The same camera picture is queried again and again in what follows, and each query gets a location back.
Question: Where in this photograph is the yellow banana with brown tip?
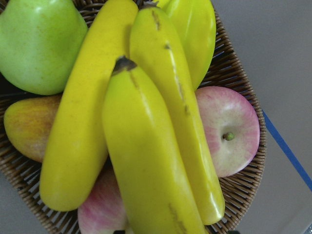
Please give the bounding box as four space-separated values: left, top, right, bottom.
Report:
102 56 206 234

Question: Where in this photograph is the green apple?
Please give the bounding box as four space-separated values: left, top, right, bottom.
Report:
0 0 87 95

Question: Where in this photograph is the pink apple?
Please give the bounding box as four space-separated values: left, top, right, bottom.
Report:
78 167 133 234
195 86 260 178

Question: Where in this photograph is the plain yellow banana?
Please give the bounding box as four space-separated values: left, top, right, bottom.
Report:
39 0 138 212

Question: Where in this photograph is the pink apple right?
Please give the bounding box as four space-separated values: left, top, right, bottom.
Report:
195 86 260 178

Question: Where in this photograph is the yellow banana with brown marks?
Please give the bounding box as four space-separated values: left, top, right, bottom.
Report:
130 6 225 225

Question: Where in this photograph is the yellow green starfruit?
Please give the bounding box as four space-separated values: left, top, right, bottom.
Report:
156 0 216 90

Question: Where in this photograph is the pink apple lower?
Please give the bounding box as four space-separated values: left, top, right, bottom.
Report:
78 167 133 234

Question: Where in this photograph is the yellow orange mango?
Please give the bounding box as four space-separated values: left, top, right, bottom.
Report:
4 95 61 162

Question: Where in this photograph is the brown woven wicker basket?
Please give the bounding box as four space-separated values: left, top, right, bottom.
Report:
0 18 266 234

